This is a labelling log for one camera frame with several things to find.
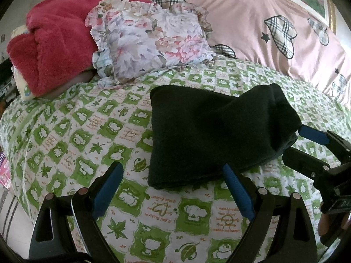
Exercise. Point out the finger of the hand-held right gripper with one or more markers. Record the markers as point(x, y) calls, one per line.
point(312, 134)
point(304, 160)

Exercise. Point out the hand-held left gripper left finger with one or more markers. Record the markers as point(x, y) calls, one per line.
point(107, 189)

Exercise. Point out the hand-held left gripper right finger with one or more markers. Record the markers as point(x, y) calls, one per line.
point(238, 194)

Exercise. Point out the black pants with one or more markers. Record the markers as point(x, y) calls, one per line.
point(205, 131)

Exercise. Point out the person's right hand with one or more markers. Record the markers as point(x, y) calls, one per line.
point(325, 224)

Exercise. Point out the green patterned bed sheet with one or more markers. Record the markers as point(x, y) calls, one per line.
point(82, 131)

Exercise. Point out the pink printed packet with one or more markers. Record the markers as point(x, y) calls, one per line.
point(4, 169)

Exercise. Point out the cream pillow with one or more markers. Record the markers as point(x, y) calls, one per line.
point(23, 87)

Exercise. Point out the pink heart-print pillow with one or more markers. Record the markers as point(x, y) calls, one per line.
point(241, 19)

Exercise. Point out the red fleece blanket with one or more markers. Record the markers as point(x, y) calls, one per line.
point(54, 46)

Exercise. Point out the floral ruffled pillow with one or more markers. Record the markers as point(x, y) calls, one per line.
point(142, 41)

